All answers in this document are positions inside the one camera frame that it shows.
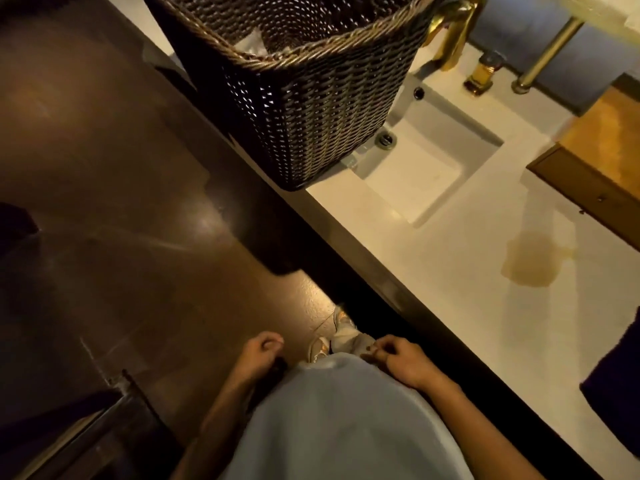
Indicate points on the metal sink drain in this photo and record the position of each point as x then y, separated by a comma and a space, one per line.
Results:
386, 138

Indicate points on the person's left hand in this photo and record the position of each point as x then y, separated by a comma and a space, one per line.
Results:
257, 357

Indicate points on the dark brown wicker basket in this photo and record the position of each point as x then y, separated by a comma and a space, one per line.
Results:
320, 104

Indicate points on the person's right fingers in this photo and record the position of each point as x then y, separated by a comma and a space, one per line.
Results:
382, 350

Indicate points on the white rectangular sink basin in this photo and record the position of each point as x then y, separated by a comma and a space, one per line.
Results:
425, 164

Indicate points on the dark wooden furniture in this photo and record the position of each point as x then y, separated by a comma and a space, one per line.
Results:
85, 434

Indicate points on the sink overflow hole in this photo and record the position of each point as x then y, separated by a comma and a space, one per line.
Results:
419, 92

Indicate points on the white paper in basket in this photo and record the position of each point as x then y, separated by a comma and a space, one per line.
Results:
252, 42

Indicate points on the gold metal rail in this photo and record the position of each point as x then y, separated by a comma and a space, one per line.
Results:
547, 54

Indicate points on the person's right hand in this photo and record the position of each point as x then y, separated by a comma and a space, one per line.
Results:
407, 364

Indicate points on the white sneaker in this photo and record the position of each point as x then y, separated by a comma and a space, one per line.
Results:
319, 349
345, 332

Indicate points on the gold faucet spout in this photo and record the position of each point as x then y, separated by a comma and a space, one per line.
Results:
457, 29

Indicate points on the person's left fingers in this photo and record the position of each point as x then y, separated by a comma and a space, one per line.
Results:
270, 340

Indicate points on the person's right forearm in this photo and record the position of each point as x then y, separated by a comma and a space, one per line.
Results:
480, 429

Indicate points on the person's left forearm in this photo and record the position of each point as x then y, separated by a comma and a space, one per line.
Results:
220, 424

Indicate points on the light blue shirt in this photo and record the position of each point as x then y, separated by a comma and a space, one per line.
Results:
340, 424

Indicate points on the dark blue cloth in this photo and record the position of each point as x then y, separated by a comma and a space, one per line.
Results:
615, 384

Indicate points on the wooden drawer box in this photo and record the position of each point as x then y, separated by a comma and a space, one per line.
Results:
600, 159

